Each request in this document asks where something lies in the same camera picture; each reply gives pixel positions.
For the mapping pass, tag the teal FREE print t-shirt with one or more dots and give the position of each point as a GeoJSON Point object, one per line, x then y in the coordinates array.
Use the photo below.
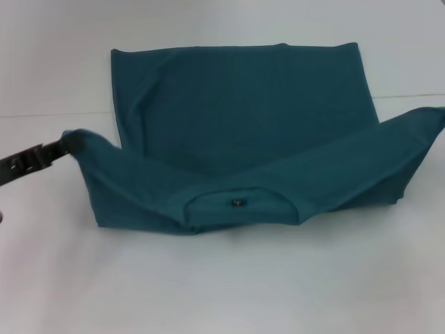
{"type": "Point", "coordinates": [243, 121]}

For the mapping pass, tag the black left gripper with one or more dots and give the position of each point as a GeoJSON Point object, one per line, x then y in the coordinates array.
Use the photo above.
{"type": "Point", "coordinates": [7, 174]}

